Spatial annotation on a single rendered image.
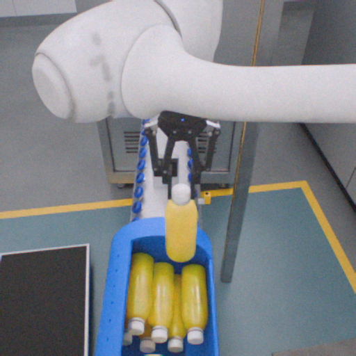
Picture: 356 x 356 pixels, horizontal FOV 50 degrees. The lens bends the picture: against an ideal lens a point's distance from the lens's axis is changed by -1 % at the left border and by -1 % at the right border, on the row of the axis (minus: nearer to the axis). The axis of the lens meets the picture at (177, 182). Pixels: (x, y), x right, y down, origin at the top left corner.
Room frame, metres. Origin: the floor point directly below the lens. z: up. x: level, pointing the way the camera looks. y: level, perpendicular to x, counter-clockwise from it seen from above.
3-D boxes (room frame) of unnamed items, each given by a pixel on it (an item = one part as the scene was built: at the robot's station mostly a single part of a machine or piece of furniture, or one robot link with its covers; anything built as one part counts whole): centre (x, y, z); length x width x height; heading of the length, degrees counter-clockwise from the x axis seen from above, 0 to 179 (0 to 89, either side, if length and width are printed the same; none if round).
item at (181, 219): (0.53, -0.01, 1.34); 0.07 x 0.07 x 0.19
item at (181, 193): (0.53, -0.01, 1.44); 0.04 x 0.04 x 0.02
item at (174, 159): (1.05, 0.04, 1.00); 0.10 x 0.04 x 0.15; 90
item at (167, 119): (0.53, -0.01, 1.62); 0.08 x 0.07 x 0.09; 90
